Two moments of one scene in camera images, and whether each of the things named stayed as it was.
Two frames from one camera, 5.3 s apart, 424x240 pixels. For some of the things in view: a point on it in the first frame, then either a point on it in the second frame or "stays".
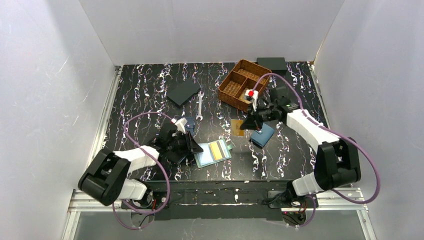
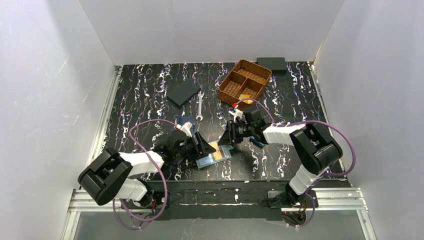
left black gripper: (187, 144) → (197, 146)
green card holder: (214, 152) stays
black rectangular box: (275, 65) stays
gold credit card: (216, 150) stays
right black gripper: (257, 113) → (234, 133)
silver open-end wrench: (200, 96) stays
